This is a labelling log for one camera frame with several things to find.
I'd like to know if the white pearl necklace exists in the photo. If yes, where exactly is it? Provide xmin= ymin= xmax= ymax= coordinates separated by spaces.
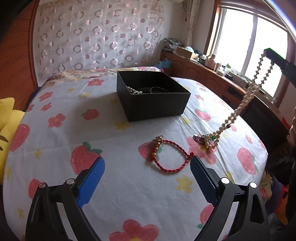
xmin=204 ymin=53 xmax=275 ymax=151

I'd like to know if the red braided cord bracelet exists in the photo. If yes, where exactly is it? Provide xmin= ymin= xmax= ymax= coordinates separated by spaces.
xmin=151 ymin=135 xmax=194 ymax=173

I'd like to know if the black square jewelry box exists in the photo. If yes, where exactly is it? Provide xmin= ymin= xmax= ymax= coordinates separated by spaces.
xmin=116 ymin=71 xmax=191 ymax=122

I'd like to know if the silver green charm jewelry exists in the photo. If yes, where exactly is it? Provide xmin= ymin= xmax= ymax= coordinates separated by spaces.
xmin=193 ymin=134 xmax=217 ymax=145

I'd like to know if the right hand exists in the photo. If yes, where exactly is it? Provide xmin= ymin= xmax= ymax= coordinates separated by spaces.
xmin=287 ymin=108 xmax=296 ymax=147

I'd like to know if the wooden sideboard cabinet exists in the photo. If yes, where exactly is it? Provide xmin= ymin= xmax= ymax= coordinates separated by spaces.
xmin=159 ymin=51 xmax=280 ymax=121

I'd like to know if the pink kettle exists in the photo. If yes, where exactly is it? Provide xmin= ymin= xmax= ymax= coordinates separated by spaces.
xmin=205 ymin=54 xmax=216 ymax=70

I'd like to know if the strawberry flower print sheet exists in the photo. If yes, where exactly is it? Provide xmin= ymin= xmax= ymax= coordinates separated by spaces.
xmin=3 ymin=76 xmax=268 ymax=240

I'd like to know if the cardboard tissue box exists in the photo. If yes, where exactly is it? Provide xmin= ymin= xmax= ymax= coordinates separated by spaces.
xmin=175 ymin=46 xmax=199 ymax=59

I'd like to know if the yellow plush toy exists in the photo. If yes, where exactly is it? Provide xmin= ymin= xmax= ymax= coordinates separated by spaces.
xmin=0 ymin=97 xmax=25 ymax=185

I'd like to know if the beige side curtain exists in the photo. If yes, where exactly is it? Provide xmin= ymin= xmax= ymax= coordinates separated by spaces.
xmin=185 ymin=0 xmax=201 ymax=47

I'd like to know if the blue plastic bag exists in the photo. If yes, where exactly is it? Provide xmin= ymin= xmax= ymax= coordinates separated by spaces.
xmin=158 ymin=59 xmax=173 ymax=69

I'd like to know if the wooden wardrobe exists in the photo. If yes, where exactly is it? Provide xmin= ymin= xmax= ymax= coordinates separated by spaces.
xmin=1 ymin=1 xmax=39 ymax=111

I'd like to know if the floral quilt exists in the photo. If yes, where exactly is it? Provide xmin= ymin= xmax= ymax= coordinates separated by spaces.
xmin=42 ymin=66 xmax=161 ymax=88

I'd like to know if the pink circle patterned curtain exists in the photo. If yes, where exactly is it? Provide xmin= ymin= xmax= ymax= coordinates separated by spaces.
xmin=34 ymin=1 xmax=165 ymax=82

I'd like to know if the window with white frame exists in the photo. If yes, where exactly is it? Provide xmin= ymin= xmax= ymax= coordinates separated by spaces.
xmin=204 ymin=0 xmax=296 ymax=103

